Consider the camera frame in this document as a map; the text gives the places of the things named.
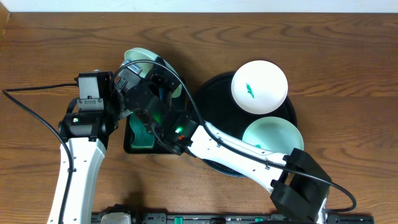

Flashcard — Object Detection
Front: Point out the mint plate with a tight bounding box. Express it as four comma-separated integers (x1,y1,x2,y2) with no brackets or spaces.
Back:
123,47,183,99
242,116,304,155

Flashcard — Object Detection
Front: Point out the green scrubbing sponge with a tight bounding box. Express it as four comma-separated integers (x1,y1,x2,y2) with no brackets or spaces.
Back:
129,115,155,150

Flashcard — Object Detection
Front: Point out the white plate top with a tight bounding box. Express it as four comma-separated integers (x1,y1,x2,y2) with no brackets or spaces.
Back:
231,60,289,114

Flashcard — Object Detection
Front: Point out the mint plate bottom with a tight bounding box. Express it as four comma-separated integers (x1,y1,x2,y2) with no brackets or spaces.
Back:
242,116,304,155

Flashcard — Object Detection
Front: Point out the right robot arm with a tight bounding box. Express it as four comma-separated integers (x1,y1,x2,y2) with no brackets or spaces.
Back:
124,60,330,223

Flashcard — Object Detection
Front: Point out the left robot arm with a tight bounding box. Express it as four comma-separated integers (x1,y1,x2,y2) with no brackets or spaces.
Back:
47,89,116,223

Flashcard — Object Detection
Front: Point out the black round tray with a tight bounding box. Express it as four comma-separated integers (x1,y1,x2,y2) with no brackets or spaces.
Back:
185,72,298,178

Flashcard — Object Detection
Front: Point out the black rectangular water tray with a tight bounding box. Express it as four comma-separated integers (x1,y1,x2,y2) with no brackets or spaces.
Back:
123,75,187,155

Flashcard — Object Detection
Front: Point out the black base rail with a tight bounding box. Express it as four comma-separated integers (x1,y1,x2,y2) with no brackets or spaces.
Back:
91,203,376,224

